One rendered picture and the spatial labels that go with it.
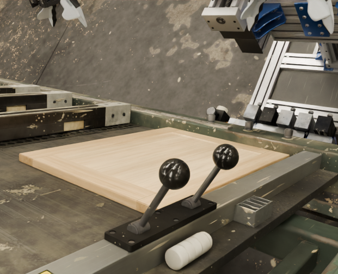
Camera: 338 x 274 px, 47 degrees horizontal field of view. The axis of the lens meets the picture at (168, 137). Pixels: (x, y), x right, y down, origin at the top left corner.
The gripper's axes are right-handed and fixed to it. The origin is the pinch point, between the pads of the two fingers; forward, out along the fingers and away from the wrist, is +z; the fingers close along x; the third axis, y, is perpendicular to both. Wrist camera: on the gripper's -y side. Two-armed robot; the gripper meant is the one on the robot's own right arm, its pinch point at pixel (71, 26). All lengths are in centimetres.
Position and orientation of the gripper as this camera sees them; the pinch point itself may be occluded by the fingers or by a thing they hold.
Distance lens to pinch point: 121.0
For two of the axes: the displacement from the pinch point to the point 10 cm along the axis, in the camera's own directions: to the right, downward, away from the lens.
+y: -5.7, 6.0, -5.6
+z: 2.5, 7.8, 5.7
